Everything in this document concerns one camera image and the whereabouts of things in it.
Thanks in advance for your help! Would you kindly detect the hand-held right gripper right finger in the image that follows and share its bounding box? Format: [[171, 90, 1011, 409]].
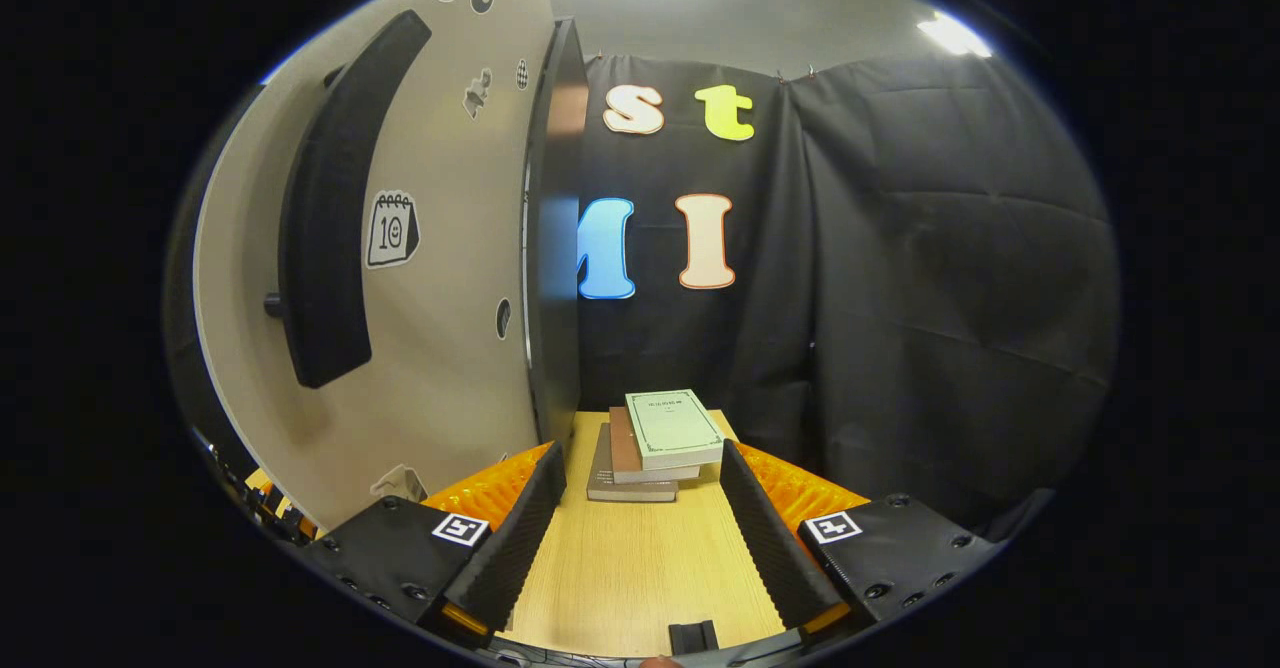
[[720, 438, 1007, 641]]

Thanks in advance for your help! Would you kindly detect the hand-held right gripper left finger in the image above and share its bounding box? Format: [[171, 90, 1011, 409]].
[[300, 440, 568, 649]]

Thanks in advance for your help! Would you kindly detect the grey cabinet door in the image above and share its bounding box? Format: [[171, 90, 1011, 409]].
[[190, 0, 557, 535]]

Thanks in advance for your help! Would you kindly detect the black door handle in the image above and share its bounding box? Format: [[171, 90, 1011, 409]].
[[264, 10, 434, 390]]

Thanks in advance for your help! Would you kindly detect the dark grey cabinet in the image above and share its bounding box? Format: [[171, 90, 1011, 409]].
[[522, 16, 591, 451]]

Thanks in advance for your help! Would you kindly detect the grey book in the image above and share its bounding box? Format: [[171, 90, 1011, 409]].
[[586, 423, 681, 504]]

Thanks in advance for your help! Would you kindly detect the green book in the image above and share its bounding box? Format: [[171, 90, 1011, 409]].
[[625, 389, 726, 472]]

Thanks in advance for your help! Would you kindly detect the black backdrop cloth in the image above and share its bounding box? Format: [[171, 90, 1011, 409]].
[[574, 48, 1121, 541]]

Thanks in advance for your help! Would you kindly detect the ceiling light tube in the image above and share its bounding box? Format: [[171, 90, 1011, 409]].
[[918, 10, 994, 59]]

